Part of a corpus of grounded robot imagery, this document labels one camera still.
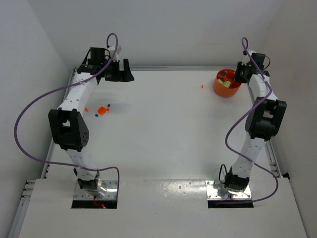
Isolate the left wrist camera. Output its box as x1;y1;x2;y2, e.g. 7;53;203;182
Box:
107;45;122;61

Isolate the orange lego piece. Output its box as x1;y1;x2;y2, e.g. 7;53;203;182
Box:
98;107;109;116

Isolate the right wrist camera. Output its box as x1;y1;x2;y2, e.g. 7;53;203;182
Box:
242;50;256;65

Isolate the orange round divided container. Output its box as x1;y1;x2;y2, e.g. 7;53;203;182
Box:
213;69;242;97

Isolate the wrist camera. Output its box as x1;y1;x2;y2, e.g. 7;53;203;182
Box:
107;45;122;61
242;50;256;65

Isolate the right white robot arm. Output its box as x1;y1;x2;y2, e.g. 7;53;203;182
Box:
224;51;287;191

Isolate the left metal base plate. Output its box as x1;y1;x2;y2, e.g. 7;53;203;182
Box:
73;180;118;201

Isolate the white front cover board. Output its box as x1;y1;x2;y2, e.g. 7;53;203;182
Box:
19;178;306;238

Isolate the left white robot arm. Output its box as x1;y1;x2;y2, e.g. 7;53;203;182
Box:
48;46;134;197

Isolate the metal base plate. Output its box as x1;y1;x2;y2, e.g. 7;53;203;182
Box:
205;180;252;201
73;180;118;201

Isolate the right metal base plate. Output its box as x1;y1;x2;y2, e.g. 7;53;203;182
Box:
205;180;252;201

